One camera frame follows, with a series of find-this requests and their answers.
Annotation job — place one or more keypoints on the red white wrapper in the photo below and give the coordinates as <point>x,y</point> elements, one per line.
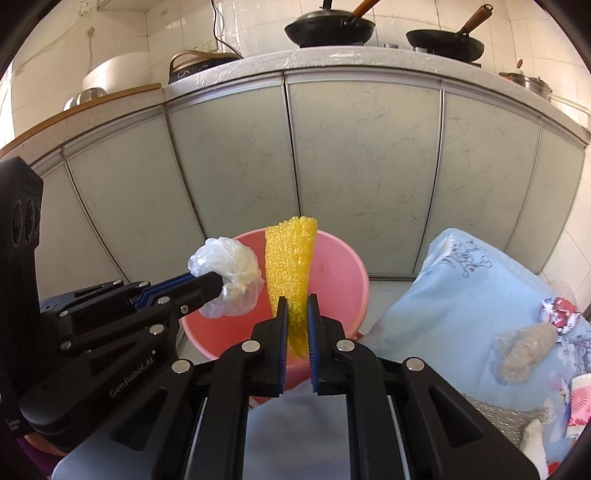
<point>561,313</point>

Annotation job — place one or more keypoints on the grey kitchen cabinet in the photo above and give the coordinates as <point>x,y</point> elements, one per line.
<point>385,148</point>

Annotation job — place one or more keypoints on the pink white paper wrapper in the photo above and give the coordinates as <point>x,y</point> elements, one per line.
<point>580,405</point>

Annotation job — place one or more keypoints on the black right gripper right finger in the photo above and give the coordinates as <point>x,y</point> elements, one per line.
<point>405,421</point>

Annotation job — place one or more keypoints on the light blue floral cloth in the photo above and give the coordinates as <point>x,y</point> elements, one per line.
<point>466,295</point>

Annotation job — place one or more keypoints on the large yellow foam net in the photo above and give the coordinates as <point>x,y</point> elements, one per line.
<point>289,250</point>

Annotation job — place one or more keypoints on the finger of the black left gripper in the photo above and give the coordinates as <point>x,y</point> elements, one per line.
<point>193,296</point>
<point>175,288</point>

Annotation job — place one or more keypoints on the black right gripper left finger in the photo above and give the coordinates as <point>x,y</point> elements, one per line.
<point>189,422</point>

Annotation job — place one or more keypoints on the silver scouring pad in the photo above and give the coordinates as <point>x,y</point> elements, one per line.
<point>511,423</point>

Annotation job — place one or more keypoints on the clear crumpled plastic wrap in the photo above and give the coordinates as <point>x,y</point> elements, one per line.
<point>519,352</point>

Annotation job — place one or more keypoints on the white plastic bag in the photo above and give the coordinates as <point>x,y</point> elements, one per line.
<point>242,280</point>

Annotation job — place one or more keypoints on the steel pot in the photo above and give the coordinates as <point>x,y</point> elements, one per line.
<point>533,84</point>

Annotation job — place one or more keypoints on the black wok with wooden handle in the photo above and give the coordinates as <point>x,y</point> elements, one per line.
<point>458,45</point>

